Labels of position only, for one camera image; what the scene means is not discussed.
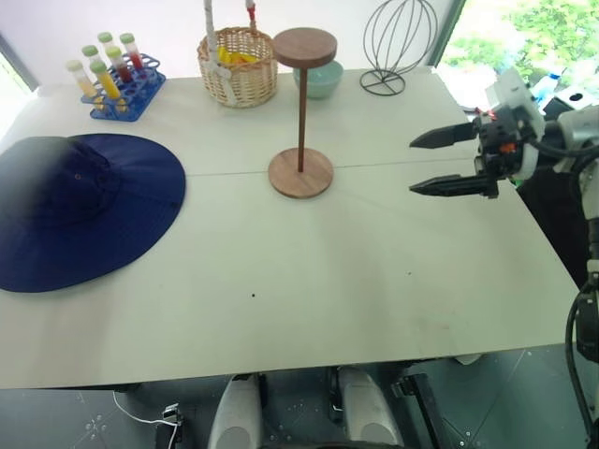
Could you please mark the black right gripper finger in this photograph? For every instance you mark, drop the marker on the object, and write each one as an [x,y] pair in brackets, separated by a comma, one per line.
[444,135]
[458,185]

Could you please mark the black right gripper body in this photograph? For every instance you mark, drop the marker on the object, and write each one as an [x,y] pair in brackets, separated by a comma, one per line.
[498,140]

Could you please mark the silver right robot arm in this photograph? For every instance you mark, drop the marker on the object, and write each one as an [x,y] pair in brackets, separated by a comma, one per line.
[578,128]

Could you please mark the wooden hat stand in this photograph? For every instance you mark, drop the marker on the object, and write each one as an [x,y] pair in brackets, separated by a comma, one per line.
[302,140]

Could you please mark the navy blue wide-brim hat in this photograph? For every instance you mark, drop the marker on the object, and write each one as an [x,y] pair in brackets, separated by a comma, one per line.
[117,206]

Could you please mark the teal ceramic bowl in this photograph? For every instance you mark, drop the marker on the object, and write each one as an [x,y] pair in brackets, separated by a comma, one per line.
[323,82]

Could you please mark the yellow item in basket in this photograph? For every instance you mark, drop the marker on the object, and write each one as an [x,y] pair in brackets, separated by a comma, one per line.
[230,56]

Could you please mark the white robot right leg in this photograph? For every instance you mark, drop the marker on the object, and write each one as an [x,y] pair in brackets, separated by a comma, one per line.
[367,411]

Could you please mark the white robot leg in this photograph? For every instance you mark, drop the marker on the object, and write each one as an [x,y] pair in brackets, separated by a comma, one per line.
[367,411]
[236,411]

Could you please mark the blue test tube rack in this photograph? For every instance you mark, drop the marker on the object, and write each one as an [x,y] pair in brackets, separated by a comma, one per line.
[149,80]

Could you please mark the white robot left leg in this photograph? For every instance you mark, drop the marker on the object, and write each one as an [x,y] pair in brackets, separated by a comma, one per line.
[236,411]

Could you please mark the green-capped tube with red liquid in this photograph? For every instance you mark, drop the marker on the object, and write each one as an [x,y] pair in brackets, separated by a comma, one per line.
[121,65]
[133,55]

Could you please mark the green-capped tube with yellow liquid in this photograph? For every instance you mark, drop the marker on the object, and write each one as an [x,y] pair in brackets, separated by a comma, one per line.
[106,80]

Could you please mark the green-capped test tube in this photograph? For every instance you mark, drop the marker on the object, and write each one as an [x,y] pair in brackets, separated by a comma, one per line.
[89,52]
[105,38]

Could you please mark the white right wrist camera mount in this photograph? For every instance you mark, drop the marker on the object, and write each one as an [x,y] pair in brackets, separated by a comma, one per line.
[517,93]

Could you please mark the black table frame bracket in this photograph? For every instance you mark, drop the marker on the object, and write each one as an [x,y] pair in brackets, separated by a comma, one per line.
[421,402]

